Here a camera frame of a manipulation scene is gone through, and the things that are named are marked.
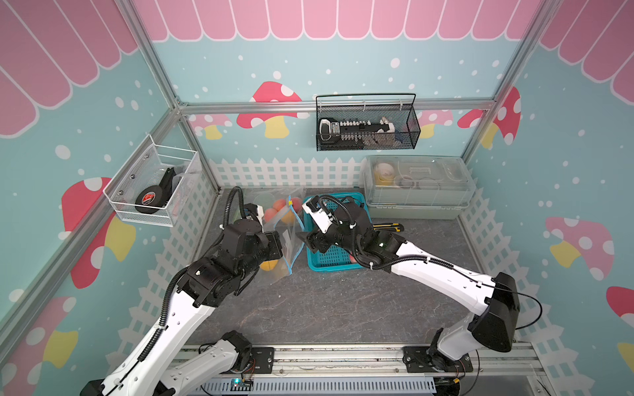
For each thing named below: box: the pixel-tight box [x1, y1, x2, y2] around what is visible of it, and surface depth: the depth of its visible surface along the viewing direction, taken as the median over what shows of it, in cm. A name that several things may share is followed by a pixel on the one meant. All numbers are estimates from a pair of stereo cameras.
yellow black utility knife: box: [372, 222, 405, 233], surface depth 108 cm
